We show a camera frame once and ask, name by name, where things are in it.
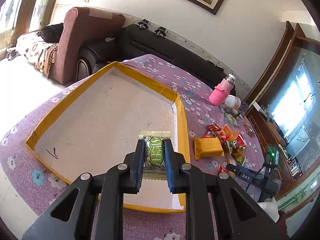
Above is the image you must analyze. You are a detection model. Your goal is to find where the black phone stand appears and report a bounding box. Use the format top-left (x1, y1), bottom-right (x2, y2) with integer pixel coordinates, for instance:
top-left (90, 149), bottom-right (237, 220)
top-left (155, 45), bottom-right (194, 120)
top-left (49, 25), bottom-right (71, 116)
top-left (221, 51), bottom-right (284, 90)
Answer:
top-left (238, 101), bottom-right (249, 116)

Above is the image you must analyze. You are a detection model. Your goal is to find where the white plastic jar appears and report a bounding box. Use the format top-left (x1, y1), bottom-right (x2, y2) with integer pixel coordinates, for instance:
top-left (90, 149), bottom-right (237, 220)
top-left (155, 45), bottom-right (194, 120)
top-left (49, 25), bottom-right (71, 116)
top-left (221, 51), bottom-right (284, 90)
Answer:
top-left (225, 95), bottom-right (241, 109)

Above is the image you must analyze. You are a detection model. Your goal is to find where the maroon armchair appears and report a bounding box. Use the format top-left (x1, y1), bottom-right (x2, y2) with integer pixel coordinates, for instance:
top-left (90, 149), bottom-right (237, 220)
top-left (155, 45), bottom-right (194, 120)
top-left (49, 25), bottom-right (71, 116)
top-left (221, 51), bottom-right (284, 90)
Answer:
top-left (49, 7), bottom-right (125, 85)

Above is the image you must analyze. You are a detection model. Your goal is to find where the white gloved right hand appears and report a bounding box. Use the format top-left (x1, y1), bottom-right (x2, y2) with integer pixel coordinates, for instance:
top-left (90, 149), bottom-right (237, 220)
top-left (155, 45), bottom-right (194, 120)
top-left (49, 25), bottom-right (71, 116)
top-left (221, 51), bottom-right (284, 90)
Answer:
top-left (258, 197), bottom-right (280, 223)

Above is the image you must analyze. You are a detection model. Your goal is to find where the green candy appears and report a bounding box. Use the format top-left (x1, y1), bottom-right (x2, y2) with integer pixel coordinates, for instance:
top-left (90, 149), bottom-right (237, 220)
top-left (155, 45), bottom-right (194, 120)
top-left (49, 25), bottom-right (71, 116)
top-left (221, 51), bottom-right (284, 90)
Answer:
top-left (138, 130), bottom-right (171, 180)

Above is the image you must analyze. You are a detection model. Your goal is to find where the brown snack bar packet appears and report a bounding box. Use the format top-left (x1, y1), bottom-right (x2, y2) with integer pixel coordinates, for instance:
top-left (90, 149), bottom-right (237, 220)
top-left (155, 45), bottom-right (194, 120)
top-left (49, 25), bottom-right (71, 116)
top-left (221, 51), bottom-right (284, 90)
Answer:
top-left (243, 122), bottom-right (255, 138)

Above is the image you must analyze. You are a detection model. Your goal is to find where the wooden tv cabinet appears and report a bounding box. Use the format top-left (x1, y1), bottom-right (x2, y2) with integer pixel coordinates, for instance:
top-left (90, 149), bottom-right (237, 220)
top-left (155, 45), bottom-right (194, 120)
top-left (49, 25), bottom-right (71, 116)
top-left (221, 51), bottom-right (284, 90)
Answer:
top-left (243, 20), bottom-right (320, 201)

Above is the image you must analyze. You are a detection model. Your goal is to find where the purple floral tablecloth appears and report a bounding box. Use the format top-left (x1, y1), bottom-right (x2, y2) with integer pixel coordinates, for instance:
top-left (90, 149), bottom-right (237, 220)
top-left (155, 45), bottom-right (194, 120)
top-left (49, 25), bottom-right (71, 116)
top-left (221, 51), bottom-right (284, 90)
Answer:
top-left (0, 54), bottom-right (266, 240)

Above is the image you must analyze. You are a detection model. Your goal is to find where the red golden crown wafer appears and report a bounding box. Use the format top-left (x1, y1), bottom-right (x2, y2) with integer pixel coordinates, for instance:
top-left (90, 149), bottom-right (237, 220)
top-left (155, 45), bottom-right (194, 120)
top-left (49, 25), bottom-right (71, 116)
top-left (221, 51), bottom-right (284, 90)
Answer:
top-left (206, 124), bottom-right (221, 133)

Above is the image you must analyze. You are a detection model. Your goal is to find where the black leather sofa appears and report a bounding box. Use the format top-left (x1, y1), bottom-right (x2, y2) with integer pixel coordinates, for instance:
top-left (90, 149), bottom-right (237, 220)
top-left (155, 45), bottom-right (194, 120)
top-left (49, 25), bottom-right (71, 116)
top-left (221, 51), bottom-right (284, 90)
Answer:
top-left (76, 24), bottom-right (227, 88)

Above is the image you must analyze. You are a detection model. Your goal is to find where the yellow cake packet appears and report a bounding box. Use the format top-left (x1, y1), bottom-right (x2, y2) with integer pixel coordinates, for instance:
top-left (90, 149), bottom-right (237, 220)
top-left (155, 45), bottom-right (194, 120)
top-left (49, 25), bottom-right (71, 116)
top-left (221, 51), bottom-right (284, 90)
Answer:
top-left (194, 138), bottom-right (225, 160)

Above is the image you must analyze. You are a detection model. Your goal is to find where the orange soda cracker packet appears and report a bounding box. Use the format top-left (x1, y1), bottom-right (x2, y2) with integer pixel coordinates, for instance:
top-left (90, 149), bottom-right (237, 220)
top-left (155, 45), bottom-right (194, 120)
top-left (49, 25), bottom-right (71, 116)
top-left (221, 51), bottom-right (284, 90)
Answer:
top-left (222, 124), bottom-right (239, 142)

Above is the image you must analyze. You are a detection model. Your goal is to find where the television screen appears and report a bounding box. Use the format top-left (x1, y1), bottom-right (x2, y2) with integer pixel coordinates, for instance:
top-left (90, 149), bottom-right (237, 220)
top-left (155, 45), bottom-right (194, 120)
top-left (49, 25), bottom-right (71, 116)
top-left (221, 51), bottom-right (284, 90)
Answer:
top-left (267, 48), bottom-right (319, 143)

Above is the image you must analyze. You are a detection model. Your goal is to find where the round cracker packet green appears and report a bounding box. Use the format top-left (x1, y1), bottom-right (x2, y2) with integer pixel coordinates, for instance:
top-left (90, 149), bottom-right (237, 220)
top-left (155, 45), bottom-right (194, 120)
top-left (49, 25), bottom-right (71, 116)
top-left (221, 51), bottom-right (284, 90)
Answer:
top-left (224, 113), bottom-right (240, 127)

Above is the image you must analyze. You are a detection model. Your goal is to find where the black cushion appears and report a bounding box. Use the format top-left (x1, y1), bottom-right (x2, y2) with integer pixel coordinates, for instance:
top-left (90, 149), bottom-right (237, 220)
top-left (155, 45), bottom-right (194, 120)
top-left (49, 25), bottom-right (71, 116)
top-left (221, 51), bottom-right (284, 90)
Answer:
top-left (41, 23), bottom-right (63, 43)

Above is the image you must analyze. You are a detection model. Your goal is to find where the patterned blanket on couch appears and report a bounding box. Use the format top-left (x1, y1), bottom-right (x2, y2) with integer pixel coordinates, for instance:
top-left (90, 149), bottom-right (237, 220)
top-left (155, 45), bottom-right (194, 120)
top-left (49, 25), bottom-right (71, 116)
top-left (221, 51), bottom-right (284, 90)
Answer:
top-left (6, 30), bottom-right (59, 78)

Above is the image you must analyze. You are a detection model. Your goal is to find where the pink knit-sleeved bottle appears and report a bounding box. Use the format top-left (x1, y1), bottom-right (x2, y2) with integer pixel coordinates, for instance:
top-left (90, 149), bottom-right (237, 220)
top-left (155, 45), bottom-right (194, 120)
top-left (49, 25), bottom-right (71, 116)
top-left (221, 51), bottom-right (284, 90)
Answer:
top-left (209, 74), bottom-right (236, 107)

